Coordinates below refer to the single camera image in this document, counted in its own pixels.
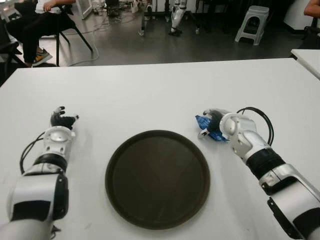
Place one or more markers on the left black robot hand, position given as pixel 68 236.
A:
pixel 62 120

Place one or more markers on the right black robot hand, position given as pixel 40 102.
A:
pixel 215 120

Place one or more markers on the blue Oreo cookie packet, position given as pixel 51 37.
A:
pixel 202 121

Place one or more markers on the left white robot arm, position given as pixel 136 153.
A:
pixel 55 136

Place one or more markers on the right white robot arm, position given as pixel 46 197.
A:
pixel 250 140

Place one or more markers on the round dark brown tray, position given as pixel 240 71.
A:
pixel 157 180

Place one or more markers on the black armrest chair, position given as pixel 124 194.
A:
pixel 7 47

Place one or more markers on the person in black trousers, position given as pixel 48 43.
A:
pixel 32 27

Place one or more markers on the white humanoid robot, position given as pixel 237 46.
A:
pixel 176 15

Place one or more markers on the neighbouring white table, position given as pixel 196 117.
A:
pixel 308 56

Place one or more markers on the grey plastic stool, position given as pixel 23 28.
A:
pixel 257 10

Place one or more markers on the black office chair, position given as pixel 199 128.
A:
pixel 311 35

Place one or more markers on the black metal frame chair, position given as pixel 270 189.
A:
pixel 67 23

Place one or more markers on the white rectangular frame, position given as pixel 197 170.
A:
pixel 85 10

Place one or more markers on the black wheeled gantry frame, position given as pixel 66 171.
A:
pixel 142 17

